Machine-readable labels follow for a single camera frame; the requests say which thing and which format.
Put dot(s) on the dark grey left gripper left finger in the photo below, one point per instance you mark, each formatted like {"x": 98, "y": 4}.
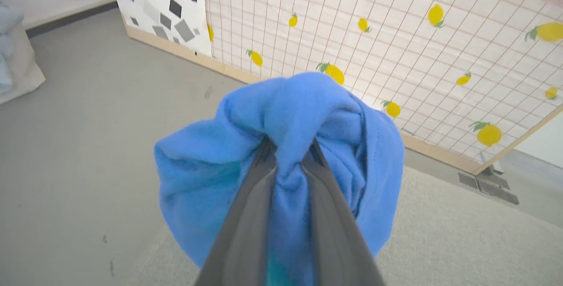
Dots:
{"x": 242, "y": 233}

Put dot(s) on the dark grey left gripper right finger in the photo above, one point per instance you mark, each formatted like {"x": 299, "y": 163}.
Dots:
{"x": 336, "y": 233}

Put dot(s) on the blue garment with white sleeves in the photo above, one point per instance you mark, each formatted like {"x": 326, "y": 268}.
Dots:
{"x": 211, "y": 171}

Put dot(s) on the small black floor plate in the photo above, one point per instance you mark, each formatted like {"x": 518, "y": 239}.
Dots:
{"x": 468, "y": 181}

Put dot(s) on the metal screen foot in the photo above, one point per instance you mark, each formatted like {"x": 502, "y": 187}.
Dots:
{"x": 491, "y": 170}

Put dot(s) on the large black floor plate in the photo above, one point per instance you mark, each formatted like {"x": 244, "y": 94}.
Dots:
{"x": 499, "y": 191}

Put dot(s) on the lemon print partition screen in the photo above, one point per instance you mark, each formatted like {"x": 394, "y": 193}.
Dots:
{"x": 396, "y": 57}

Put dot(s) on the grey terrazzo print panel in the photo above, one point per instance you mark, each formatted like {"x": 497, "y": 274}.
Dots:
{"x": 154, "y": 9}

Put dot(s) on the beige cushion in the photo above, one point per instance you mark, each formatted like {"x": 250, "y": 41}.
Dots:
{"x": 24, "y": 70}

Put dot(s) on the light blue cloth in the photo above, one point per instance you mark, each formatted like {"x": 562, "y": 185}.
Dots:
{"x": 5, "y": 26}

